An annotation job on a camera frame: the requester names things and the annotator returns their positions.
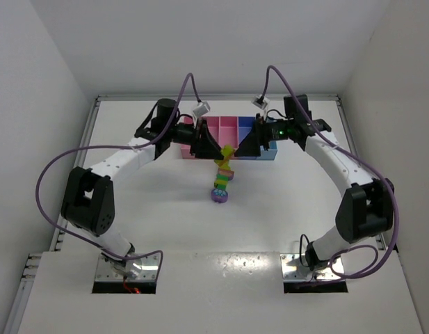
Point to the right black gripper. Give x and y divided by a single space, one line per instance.
256 136

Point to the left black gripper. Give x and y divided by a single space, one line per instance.
199 138

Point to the long multicolour brick stack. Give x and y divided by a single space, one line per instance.
223 176

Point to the green yellow orange brick stack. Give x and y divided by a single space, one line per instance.
227 153

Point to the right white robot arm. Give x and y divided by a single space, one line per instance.
366 208

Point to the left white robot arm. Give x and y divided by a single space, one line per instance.
89 203

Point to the light blue bin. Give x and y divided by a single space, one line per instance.
269 154

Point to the dark blue bin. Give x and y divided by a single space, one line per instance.
244 127

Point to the small pink bin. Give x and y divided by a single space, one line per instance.
228 131

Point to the large pink bin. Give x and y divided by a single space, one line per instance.
213 123

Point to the purple flower brick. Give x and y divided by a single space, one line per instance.
219 195

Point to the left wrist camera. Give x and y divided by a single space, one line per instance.
200 109

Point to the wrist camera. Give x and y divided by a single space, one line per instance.
200 109
260 102

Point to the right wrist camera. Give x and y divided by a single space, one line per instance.
260 102

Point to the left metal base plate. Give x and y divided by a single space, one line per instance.
142 270

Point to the metal base plate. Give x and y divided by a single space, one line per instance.
142 270
294 272

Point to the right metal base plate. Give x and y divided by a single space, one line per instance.
294 272

